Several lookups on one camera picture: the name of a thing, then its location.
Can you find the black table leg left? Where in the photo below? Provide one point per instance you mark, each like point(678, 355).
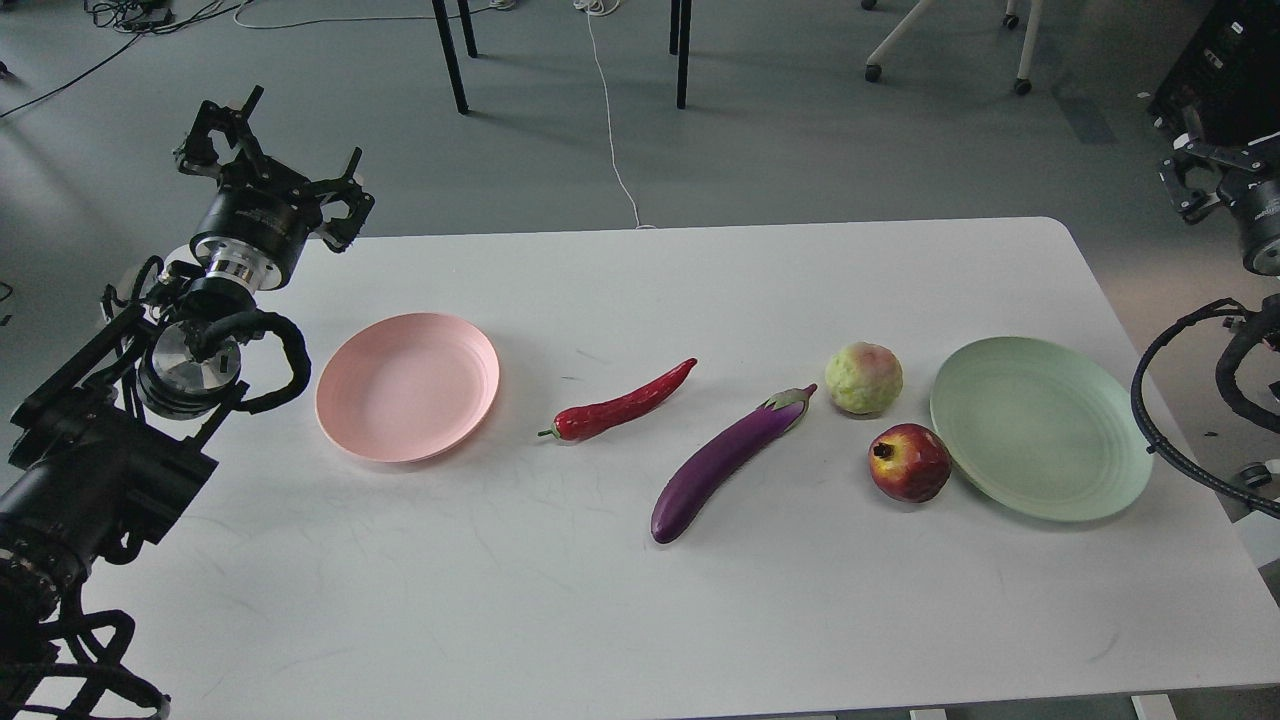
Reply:
point(451, 55)

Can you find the black table leg right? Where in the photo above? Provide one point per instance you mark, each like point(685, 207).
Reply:
point(680, 15)

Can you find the green yellow guava fruit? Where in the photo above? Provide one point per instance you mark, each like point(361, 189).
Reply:
point(863, 378)

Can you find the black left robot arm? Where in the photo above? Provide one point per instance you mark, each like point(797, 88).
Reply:
point(112, 445)

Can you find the black table leg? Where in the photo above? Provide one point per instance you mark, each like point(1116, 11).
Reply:
point(680, 15)
point(451, 55)

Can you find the red chili pepper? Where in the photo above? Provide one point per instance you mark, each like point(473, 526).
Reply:
point(575, 424)

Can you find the purple eggplant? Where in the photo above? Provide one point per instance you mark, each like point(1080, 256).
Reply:
point(691, 486)

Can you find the red pomegranate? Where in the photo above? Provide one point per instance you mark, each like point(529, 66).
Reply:
point(909, 463)

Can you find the black equipment box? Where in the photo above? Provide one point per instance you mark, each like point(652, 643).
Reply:
point(1228, 75)

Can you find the pink plate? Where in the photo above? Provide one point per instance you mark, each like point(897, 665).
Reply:
point(407, 388)

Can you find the white chair base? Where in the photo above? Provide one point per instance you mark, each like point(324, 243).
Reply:
point(919, 43)

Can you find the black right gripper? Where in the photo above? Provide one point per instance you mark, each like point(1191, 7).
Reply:
point(1200, 176)

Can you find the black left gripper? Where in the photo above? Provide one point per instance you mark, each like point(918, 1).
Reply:
point(255, 230)

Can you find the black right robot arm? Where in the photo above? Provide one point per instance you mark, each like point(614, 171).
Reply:
point(1257, 328)

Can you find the green plate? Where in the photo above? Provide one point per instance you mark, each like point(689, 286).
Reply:
point(1041, 429)

